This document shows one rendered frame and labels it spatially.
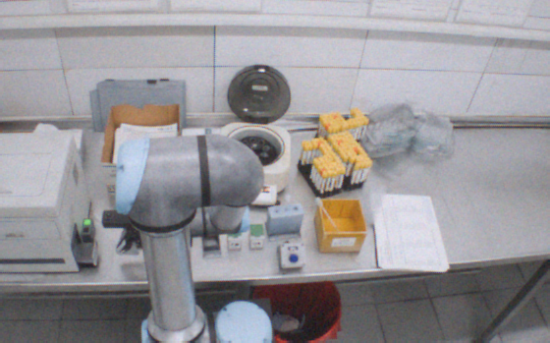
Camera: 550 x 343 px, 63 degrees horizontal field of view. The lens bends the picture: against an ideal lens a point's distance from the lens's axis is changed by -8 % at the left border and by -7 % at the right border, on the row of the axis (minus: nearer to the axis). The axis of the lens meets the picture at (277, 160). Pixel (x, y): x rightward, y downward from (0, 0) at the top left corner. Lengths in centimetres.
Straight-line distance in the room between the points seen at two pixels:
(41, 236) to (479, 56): 161
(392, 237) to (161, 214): 96
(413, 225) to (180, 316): 92
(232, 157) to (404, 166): 116
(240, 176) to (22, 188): 70
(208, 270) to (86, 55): 82
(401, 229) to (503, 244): 37
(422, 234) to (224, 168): 100
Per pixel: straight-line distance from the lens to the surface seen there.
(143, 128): 176
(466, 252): 166
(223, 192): 74
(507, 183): 197
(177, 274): 87
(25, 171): 135
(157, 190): 73
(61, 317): 244
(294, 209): 145
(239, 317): 102
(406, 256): 154
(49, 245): 138
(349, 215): 158
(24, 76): 182
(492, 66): 202
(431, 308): 257
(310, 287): 205
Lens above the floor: 208
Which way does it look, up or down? 44 degrees down
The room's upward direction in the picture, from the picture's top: 8 degrees clockwise
